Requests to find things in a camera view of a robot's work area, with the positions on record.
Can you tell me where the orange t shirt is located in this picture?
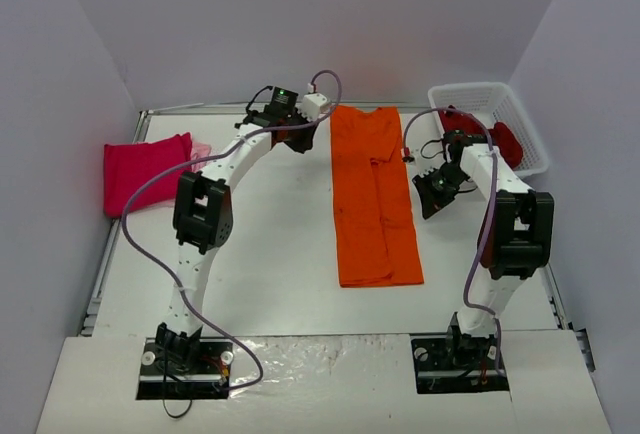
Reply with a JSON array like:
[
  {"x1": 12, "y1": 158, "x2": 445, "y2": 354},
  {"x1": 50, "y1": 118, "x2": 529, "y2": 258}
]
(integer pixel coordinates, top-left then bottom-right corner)
[{"x1": 330, "y1": 106, "x2": 424, "y2": 288}]

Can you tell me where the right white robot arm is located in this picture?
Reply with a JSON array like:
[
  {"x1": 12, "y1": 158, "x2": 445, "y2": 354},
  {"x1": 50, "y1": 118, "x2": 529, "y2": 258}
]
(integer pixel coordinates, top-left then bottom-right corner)
[{"x1": 412, "y1": 130, "x2": 554, "y2": 367}]

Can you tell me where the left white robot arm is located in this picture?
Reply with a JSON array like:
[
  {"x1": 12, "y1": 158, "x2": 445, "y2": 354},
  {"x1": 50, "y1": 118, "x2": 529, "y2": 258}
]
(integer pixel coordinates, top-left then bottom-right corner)
[{"x1": 155, "y1": 88, "x2": 331, "y2": 373}]

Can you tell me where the dark red t shirt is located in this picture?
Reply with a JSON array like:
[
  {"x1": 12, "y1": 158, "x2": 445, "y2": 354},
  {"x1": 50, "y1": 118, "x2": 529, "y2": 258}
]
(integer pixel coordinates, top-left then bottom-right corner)
[{"x1": 438, "y1": 110, "x2": 524, "y2": 169}]

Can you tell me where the white plastic basket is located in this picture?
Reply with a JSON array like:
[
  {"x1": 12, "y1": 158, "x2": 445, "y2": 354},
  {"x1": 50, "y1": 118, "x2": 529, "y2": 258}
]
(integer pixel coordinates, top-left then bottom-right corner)
[{"x1": 428, "y1": 82, "x2": 549, "y2": 178}]

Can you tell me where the pink folded t shirt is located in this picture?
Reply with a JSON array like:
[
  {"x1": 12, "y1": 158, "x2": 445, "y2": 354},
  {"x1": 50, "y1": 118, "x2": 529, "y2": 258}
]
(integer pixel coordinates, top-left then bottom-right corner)
[{"x1": 190, "y1": 140, "x2": 212, "y2": 172}]

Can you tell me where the magenta folded t shirt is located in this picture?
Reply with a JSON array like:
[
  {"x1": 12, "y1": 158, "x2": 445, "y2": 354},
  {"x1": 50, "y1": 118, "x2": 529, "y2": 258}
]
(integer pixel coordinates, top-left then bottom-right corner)
[{"x1": 103, "y1": 133, "x2": 193, "y2": 218}]

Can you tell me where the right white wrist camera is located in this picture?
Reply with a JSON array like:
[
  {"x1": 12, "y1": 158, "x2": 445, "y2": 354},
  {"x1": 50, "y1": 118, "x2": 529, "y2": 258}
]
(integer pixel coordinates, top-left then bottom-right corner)
[{"x1": 402, "y1": 148, "x2": 445, "y2": 179}]

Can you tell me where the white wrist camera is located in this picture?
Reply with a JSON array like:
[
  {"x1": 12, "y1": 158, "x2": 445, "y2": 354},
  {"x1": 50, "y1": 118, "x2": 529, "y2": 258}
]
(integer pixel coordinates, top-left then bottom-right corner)
[
  {"x1": 402, "y1": 148, "x2": 445, "y2": 179},
  {"x1": 299, "y1": 93, "x2": 331, "y2": 122}
]

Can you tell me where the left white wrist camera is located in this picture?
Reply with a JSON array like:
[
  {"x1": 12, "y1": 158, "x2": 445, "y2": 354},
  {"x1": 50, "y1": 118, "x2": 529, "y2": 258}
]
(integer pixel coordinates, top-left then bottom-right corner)
[{"x1": 299, "y1": 93, "x2": 331, "y2": 122}]

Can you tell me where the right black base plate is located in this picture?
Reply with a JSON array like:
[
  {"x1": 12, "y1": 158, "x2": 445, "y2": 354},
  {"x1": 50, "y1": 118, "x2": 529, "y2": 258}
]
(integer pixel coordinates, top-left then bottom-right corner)
[{"x1": 410, "y1": 334, "x2": 510, "y2": 395}]

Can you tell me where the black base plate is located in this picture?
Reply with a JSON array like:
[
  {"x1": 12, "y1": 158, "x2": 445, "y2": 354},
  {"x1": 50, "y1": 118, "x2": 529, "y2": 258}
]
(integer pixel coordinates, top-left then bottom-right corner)
[
  {"x1": 136, "y1": 340, "x2": 233, "y2": 401},
  {"x1": 410, "y1": 334, "x2": 510, "y2": 395}
]

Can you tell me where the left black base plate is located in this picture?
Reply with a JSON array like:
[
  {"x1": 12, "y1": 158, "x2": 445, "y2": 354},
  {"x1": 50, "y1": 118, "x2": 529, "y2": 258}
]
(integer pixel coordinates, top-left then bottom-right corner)
[{"x1": 136, "y1": 340, "x2": 233, "y2": 401}]

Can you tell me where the black cable loop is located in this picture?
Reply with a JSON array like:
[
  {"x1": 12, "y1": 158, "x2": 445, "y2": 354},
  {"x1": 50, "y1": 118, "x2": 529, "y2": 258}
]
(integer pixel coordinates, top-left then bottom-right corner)
[{"x1": 160, "y1": 383, "x2": 194, "y2": 420}]

